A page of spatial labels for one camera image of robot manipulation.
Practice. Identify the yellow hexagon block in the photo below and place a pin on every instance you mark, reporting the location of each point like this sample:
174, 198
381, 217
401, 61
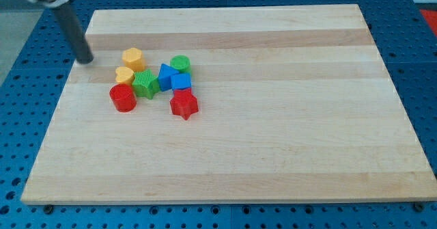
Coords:
134, 59

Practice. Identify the red star block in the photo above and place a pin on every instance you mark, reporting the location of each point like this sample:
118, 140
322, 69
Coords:
184, 103

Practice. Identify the blue cube block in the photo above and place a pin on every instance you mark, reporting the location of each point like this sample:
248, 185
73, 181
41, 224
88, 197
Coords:
181, 81

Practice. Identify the green cylinder block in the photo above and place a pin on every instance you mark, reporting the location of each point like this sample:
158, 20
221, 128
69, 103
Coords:
181, 63

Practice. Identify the blue triangle block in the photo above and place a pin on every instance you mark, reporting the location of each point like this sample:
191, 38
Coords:
164, 76

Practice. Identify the light wooden board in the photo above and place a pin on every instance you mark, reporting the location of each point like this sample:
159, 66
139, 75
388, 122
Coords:
295, 106

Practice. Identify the green star block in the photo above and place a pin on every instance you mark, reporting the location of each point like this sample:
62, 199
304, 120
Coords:
145, 84

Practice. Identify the red cylinder block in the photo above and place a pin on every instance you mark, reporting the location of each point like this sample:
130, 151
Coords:
123, 97

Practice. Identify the yellow heart block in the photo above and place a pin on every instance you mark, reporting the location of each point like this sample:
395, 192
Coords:
124, 75

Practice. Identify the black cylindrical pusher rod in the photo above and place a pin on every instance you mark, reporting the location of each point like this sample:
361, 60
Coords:
73, 32

